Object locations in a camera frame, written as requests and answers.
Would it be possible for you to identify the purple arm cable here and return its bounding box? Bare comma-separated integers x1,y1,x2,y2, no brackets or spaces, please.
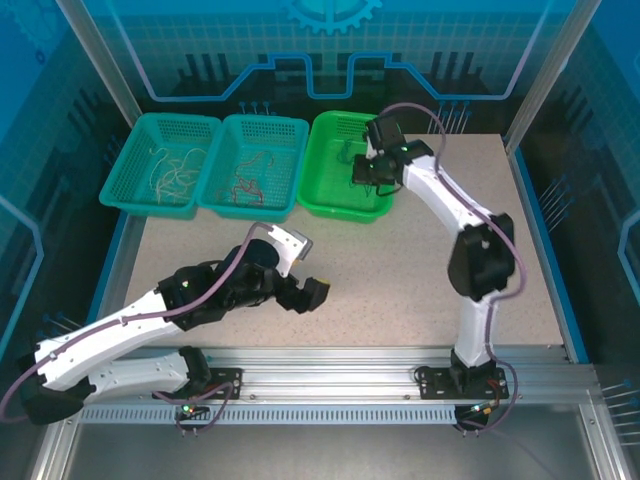
0,223,274,425
382,102,529,436

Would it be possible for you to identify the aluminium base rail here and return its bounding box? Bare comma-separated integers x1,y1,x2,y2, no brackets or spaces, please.
109,344,596,406

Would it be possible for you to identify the green plastic mesh basket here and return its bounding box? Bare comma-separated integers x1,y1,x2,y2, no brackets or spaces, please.
295,110,396,225

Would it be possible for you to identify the blue table edge strip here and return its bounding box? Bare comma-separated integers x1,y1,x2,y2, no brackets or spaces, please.
508,149,590,364

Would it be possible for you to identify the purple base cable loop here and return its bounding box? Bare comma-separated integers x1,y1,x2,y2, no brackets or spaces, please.
152,382,236,436

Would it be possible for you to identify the red thin cable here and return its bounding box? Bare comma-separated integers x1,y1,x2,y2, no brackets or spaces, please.
230,177,265,207
234,151,276,177

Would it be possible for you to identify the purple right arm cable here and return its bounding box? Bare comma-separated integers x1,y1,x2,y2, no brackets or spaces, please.
382,102,529,436

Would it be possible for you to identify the aluminium frame post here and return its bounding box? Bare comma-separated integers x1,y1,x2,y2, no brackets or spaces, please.
54,0,151,124
502,0,594,154

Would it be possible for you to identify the grey slotted cable duct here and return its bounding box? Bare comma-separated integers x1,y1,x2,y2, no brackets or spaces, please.
79,404,461,425

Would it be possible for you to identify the white cable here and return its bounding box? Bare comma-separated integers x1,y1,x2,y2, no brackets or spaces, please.
157,167,201,201
149,147,209,174

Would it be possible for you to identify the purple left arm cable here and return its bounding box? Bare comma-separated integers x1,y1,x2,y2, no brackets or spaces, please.
0,223,274,425

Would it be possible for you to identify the teal plastic mesh basket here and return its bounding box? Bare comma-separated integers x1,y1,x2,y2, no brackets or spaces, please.
98,112,223,221
195,113,310,225

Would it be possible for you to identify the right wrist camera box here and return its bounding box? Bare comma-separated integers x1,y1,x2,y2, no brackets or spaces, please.
363,114,405,159

